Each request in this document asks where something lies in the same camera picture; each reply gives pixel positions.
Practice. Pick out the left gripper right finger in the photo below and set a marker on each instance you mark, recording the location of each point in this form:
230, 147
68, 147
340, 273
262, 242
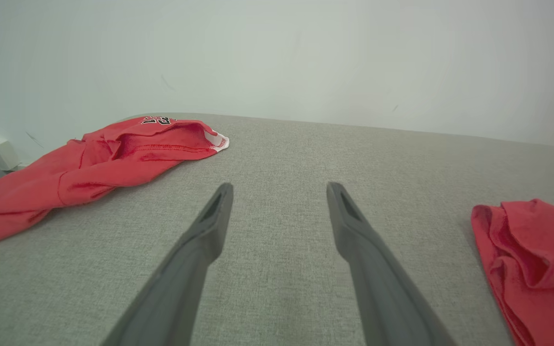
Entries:
387, 298

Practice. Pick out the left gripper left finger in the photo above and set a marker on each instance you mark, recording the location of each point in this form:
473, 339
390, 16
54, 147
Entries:
176, 293

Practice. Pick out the red shorts with number print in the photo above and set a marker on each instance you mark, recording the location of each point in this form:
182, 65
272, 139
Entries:
89, 163

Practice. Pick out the red and white jersey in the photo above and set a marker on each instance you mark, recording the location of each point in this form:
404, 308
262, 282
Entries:
536, 250

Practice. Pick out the white wall box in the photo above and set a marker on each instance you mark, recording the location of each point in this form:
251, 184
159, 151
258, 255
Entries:
4, 154

